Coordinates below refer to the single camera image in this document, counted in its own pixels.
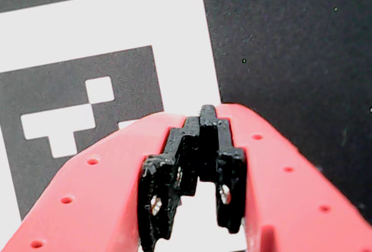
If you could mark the red gripper finger with black pad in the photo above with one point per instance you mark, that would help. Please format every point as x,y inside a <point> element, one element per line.
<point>290,205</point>
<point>96,199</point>

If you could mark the black white marker mat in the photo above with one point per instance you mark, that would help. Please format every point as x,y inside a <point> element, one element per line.
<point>87,17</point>

